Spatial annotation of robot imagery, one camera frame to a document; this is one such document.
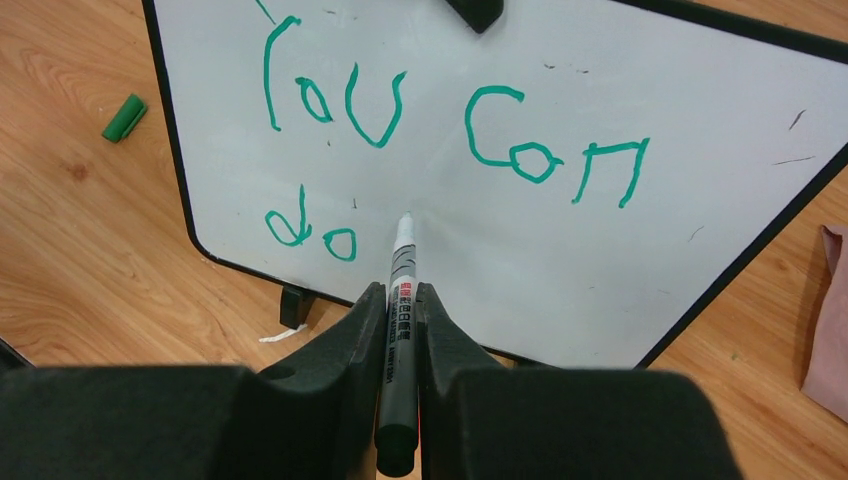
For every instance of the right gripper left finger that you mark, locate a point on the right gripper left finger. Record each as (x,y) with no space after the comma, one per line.
(310,415)

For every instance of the green whiteboard marker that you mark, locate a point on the green whiteboard marker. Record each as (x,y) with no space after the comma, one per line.
(396,438)

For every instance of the green marker cap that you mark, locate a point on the green marker cap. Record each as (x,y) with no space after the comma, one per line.
(126,118)

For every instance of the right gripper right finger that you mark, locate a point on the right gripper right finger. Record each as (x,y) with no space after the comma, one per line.
(482,420)

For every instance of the white whiteboard black frame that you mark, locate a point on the white whiteboard black frame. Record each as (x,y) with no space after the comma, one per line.
(584,176)

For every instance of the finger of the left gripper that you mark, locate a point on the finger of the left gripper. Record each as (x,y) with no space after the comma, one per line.
(479,15)

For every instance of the pink shorts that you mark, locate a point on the pink shorts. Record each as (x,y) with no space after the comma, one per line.
(826,378)

